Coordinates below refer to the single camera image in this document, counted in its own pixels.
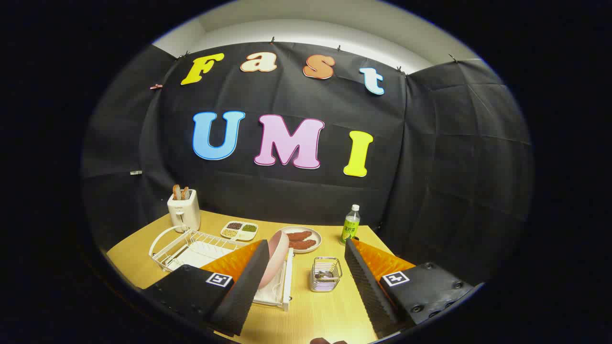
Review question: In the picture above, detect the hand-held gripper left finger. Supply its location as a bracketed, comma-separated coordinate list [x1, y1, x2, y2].
[141, 239, 271, 337]

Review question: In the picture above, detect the pink plate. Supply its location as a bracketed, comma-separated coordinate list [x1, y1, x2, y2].
[256, 229, 291, 290]

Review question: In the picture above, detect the white toaster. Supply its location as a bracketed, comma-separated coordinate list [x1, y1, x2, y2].
[167, 189, 201, 233]

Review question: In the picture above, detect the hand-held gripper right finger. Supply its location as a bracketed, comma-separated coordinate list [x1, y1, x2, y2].
[344, 237, 474, 340]

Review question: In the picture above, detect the metal wire basket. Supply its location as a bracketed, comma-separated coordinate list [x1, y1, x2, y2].
[309, 257, 343, 293]

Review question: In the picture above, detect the white divided tray with beans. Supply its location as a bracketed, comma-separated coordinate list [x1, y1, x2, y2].
[220, 221, 259, 242]

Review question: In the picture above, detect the white wire dish rack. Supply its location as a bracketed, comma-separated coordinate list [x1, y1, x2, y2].
[149, 226, 294, 312]

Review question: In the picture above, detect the white plate with sausages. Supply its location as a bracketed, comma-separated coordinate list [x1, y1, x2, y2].
[280, 226, 322, 254]

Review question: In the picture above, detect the green drink bottle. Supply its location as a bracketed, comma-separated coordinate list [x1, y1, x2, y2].
[340, 204, 361, 246]

